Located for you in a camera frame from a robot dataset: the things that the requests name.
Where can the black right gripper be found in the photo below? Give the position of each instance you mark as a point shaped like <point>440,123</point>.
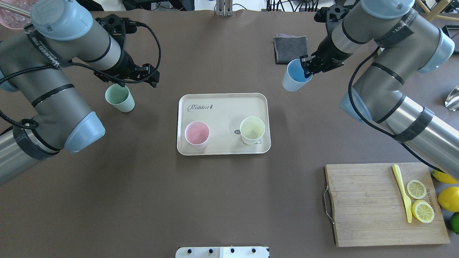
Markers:
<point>325,48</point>

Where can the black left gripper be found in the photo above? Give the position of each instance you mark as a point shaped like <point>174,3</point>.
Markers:
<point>126,61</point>

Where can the light blue cup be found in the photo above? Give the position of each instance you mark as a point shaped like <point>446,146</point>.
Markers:
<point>294,77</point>

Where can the pink cup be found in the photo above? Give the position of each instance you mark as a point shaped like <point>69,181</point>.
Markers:
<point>197,134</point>

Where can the pale yellow cup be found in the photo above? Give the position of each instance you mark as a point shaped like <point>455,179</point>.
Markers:
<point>252,129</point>

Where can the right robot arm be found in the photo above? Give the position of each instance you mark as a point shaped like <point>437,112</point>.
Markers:
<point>410,44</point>

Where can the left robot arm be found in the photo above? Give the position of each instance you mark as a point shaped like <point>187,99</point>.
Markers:
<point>62,33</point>

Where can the cream rabbit tray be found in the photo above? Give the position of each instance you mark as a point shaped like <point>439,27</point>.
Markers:
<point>223,114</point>

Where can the grey folded cloth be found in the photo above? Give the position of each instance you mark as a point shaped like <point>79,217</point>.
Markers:
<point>288,48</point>

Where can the mint green cup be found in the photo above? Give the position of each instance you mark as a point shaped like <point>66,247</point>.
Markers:
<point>120,97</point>

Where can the wooden cup stand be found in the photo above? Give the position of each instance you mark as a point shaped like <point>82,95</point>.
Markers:
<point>435,12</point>

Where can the yellow plastic knife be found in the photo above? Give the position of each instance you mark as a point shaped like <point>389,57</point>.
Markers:
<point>406,200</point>

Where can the pink mixing bowl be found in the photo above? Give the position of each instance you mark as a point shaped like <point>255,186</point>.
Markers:
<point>13,20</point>

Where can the wooden cutting board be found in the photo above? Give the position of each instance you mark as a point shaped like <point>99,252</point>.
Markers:
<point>367,208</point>

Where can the lemon slice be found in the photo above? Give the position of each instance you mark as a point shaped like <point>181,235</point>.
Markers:
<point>422,211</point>
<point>416,189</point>

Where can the whole yellow lemon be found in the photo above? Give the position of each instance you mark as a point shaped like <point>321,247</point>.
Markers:
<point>443,177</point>
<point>449,199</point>

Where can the green lime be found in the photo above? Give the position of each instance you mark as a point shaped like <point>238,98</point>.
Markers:
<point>454,223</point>

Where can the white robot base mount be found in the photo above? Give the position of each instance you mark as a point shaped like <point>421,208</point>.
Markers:
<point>223,252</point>

